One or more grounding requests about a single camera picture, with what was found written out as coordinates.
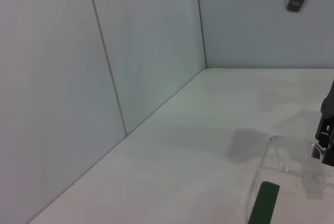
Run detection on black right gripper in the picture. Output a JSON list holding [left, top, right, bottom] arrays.
[[312, 78, 334, 167]]

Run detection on clear white glasses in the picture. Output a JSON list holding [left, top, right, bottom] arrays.
[[244, 134, 327, 221]]

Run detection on green glasses case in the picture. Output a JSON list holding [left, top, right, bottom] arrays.
[[247, 181, 281, 224]]

